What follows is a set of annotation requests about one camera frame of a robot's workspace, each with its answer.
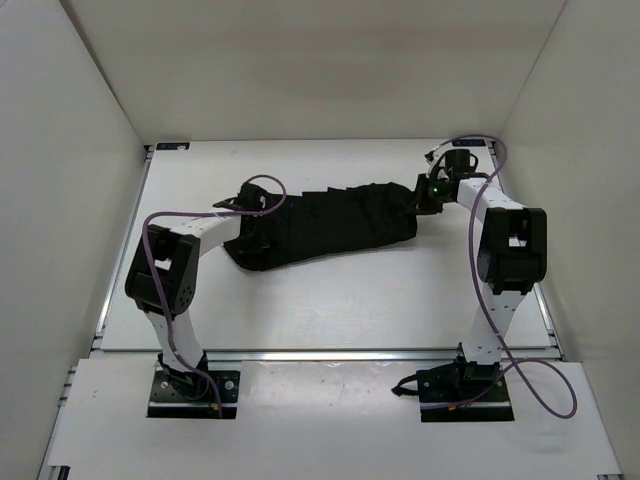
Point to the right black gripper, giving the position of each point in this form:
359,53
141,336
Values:
421,204

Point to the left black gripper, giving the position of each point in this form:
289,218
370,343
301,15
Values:
261,243

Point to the black pleated skirt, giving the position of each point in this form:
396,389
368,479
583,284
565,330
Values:
330,222

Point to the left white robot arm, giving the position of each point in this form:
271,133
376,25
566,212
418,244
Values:
163,273

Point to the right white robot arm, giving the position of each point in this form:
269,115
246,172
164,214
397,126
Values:
507,246

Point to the right blue corner label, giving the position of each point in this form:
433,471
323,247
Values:
468,143

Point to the blue corner label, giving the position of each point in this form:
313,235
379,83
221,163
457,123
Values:
172,146
468,143

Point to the left blue corner label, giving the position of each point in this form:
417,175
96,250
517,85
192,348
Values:
172,146

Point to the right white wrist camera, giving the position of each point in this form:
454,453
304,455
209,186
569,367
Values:
434,159

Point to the aluminium front rail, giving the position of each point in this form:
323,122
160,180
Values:
339,355

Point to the right aluminium side rail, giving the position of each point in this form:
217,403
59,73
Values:
533,329

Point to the aluminium side rail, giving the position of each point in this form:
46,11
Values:
115,271
533,329

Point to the left aluminium side rail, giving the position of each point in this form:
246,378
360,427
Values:
115,271

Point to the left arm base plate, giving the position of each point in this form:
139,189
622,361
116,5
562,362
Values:
168,400

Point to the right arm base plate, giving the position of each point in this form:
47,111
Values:
459,392

